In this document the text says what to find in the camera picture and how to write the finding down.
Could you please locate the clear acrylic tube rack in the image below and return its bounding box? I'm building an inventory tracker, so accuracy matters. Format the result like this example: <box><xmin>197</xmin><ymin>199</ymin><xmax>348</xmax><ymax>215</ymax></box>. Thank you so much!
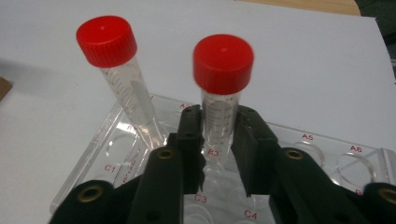
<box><xmin>49</xmin><ymin>92</ymin><xmax>396</xmax><ymax>224</ymax></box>

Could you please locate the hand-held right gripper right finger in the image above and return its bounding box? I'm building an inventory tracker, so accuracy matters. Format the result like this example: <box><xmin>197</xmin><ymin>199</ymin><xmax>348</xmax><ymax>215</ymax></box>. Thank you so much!
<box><xmin>231</xmin><ymin>105</ymin><xmax>282</xmax><ymax>198</ymax></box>

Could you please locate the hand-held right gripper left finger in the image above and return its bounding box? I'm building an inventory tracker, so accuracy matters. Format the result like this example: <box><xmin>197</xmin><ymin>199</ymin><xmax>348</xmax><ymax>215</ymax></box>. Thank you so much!
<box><xmin>167</xmin><ymin>105</ymin><xmax>207</xmax><ymax>194</ymax></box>

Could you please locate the red cap test tube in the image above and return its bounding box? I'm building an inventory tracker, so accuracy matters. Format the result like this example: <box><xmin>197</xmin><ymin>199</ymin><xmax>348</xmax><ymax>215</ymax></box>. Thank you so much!
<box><xmin>76</xmin><ymin>15</ymin><xmax>166</xmax><ymax>148</ymax></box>
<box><xmin>191</xmin><ymin>34</ymin><xmax>255</xmax><ymax>171</ymax></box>

